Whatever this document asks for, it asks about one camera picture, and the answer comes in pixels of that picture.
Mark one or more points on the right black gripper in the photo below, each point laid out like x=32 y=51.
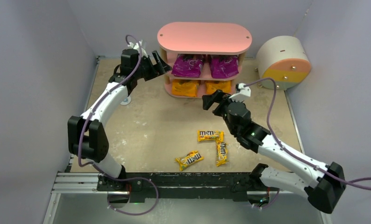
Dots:
x=218 y=103

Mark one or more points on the round cream drawer cabinet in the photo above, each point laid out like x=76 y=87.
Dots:
x=283 y=59

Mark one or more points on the blue white blister pack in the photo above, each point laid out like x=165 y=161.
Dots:
x=126 y=101

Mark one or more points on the pink three-tier shelf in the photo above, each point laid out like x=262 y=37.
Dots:
x=204 y=38

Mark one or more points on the yellow m&m bag vertical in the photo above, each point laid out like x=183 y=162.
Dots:
x=221 y=153

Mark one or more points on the purple grape candy bag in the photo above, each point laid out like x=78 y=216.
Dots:
x=188 y=65
x=223 y=66

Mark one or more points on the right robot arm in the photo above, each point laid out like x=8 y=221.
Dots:
x=317 y=181

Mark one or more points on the large orange gummy candy bag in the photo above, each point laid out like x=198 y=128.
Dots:
x=186 y=88

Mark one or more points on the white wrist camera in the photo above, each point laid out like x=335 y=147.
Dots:
x=139 y=46
x=242 y=92

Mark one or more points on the yellow m&m bag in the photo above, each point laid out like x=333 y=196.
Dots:
x=210 y=135
x=189 y=159

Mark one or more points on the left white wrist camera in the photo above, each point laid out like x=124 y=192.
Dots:
x=139 y=46

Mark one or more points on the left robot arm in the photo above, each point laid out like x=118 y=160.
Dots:
x=87 y=138

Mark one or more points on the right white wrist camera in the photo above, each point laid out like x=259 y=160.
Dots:
x=242 y=92

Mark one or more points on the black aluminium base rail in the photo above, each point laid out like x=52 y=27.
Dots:
x=236 y=186

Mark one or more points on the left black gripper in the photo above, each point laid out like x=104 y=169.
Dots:
x=151 y=67

